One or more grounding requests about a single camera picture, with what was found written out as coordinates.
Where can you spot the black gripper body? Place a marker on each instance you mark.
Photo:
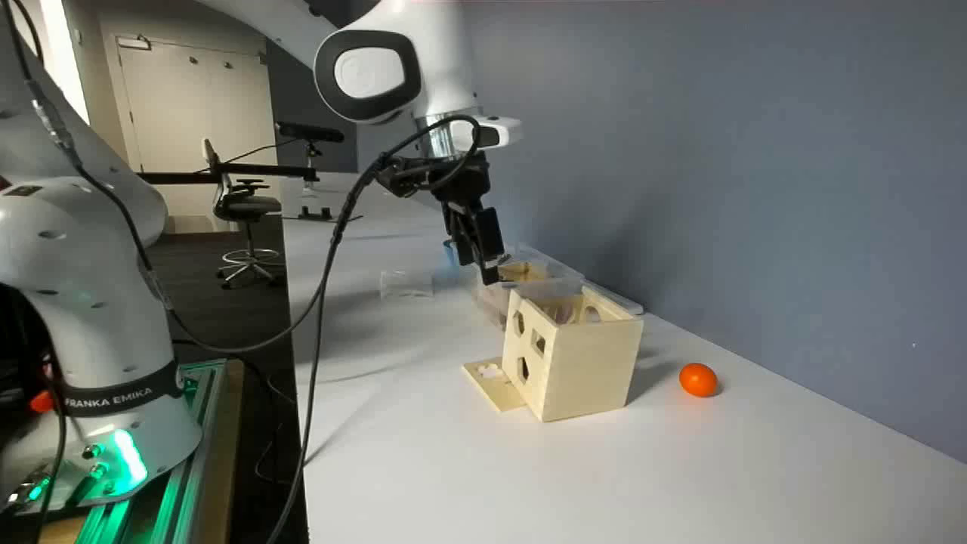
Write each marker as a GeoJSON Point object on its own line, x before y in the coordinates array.
{"type": "Point", "coordinates": [461, 184]}

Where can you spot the robot mounting base rail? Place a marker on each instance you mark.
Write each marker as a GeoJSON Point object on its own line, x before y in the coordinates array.
{"type": "Point", "coordinates": [130, 480]}

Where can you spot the wooden shape sorter cube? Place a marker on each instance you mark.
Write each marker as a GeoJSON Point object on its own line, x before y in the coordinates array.
{"type": "Point", "coordinates": [578, 365]}

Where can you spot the wooden shape sorter lid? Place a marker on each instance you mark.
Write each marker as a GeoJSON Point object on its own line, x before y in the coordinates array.
{"type": "Point", "coordinates": [493, 386]}

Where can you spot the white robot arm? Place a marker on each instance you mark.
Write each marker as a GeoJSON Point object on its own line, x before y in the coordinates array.
{"type": "Point", "coordinates": [74, 225]}

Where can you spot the clear plastic bin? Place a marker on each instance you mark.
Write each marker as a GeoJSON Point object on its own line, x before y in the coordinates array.
{"type": "Point", "coordinates": [561, 290]}

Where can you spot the orange ball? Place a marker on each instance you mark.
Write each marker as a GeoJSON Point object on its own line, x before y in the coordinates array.
{"type": "Point", "coordinates": [700, 380]}

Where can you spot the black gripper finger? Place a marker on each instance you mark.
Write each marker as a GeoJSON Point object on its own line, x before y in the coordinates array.
{"type": "Point", "coordinates": [491, 269]}

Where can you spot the black office chair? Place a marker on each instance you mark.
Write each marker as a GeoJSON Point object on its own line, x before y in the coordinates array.
{"type": "Point", "coordinates": [241, 199]}

